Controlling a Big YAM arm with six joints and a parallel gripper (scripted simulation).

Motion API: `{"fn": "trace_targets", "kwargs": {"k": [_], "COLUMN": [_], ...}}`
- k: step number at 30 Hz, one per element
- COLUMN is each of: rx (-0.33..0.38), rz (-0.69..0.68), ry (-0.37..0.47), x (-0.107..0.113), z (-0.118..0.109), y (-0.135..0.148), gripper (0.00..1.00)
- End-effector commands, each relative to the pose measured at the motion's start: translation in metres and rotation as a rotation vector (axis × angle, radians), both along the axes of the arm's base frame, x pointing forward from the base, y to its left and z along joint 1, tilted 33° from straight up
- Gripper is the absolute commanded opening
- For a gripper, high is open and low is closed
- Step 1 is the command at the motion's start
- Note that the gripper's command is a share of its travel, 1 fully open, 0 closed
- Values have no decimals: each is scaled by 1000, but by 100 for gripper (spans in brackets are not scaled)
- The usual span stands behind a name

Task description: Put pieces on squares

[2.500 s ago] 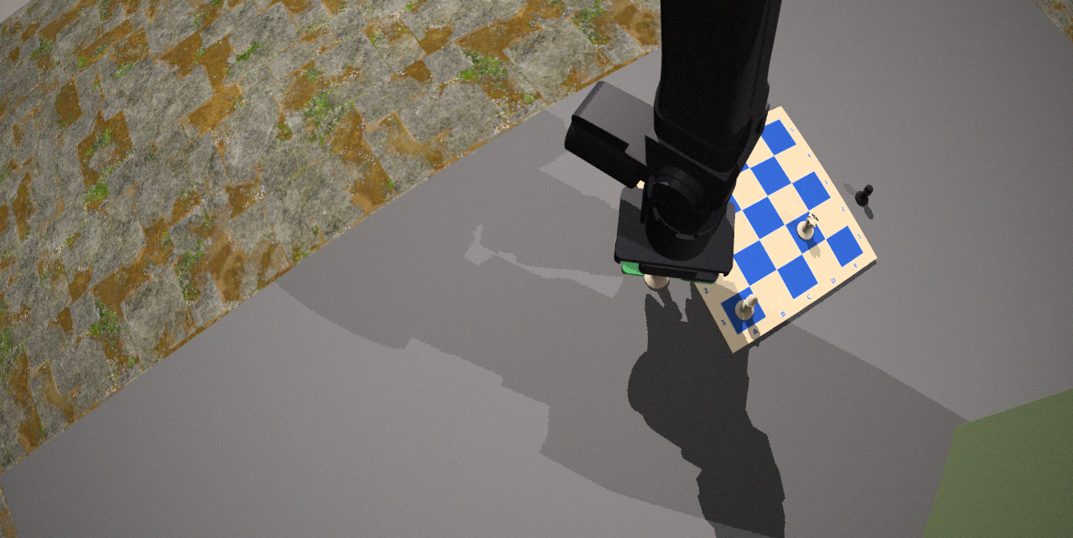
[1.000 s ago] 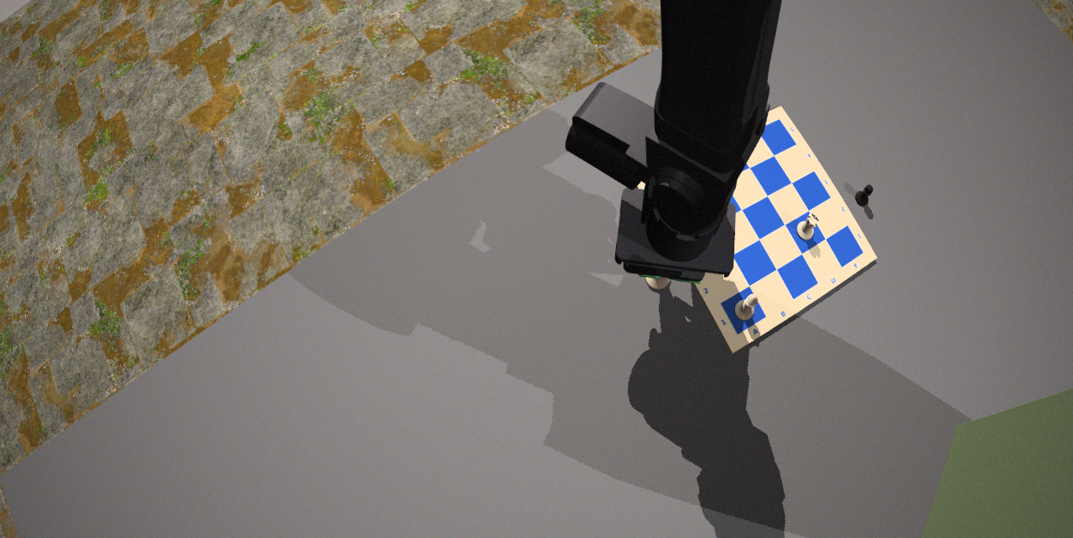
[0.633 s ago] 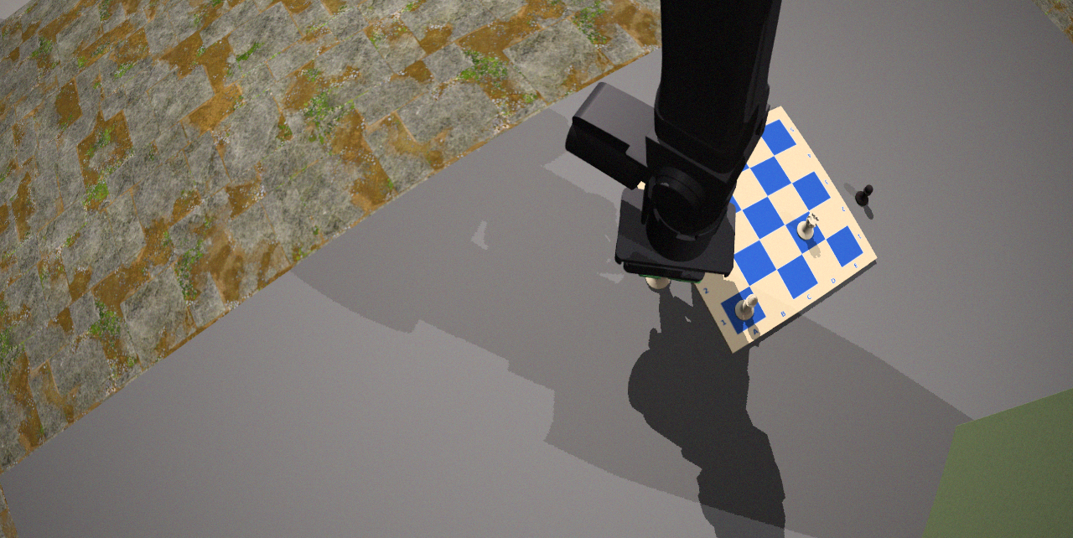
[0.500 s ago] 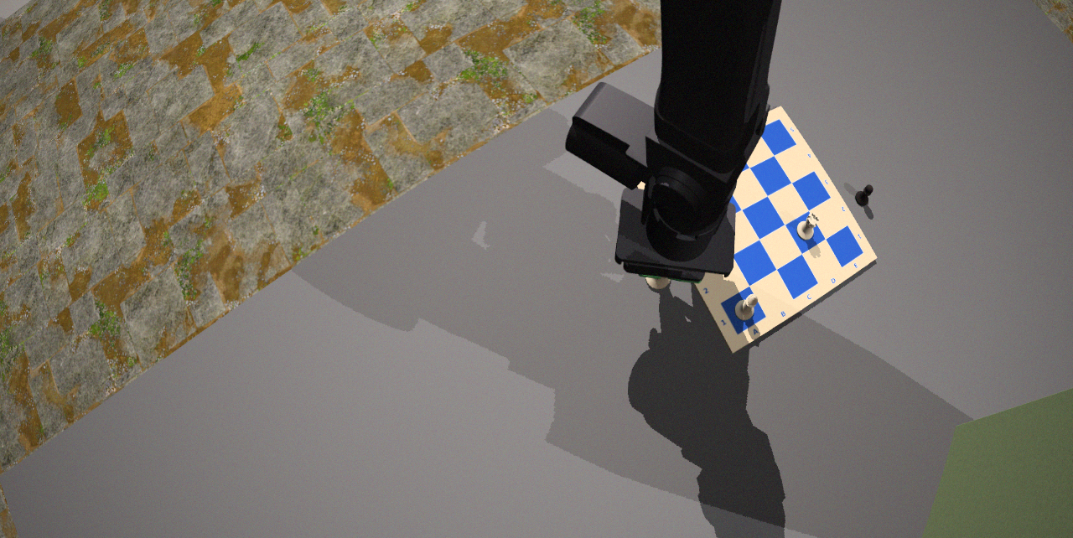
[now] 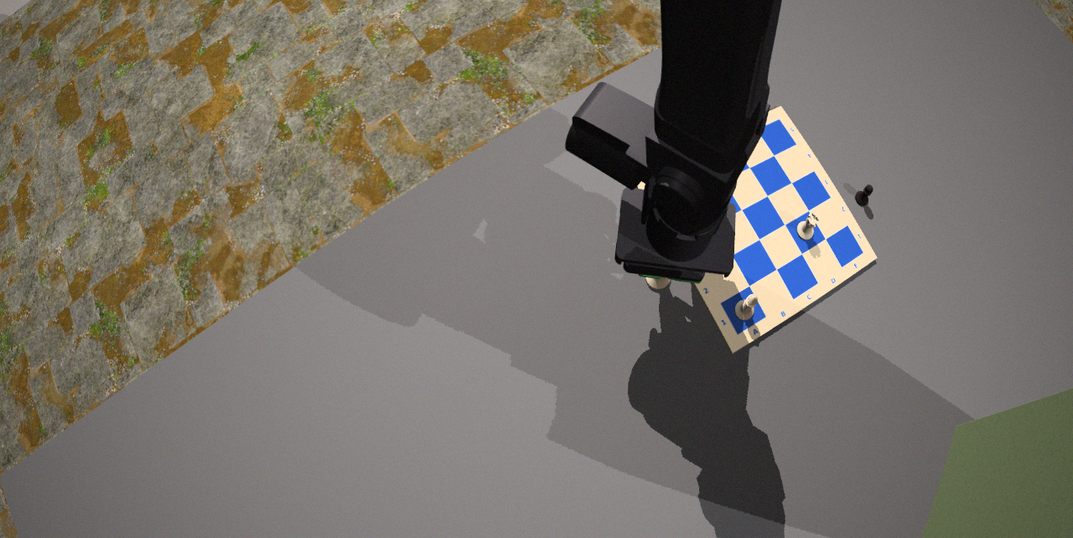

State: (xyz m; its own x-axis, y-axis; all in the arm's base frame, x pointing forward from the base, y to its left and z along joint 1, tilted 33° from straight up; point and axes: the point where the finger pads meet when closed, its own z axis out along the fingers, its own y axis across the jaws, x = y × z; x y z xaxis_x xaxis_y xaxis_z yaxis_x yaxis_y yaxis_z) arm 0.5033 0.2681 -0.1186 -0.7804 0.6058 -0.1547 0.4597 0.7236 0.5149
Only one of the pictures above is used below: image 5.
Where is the blue and cream chessboard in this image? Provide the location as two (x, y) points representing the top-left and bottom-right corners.
(693, 106), (877, 354)

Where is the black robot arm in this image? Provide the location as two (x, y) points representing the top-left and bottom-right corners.
(565, 0), (782, 236)

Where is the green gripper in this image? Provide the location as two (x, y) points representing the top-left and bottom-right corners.
(614, 188), (736, 283)

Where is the white chess king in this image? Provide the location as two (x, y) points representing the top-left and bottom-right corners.
(645, 277), (670, 290)

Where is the black pawn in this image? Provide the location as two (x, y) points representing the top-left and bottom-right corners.
(855, 184), (873, 206)

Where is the white bishop chess piece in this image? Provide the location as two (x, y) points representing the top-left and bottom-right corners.
(734, 294), (758, 321)

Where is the white chess rook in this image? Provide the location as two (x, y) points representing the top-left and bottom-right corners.
(796, 213), (820, 241)

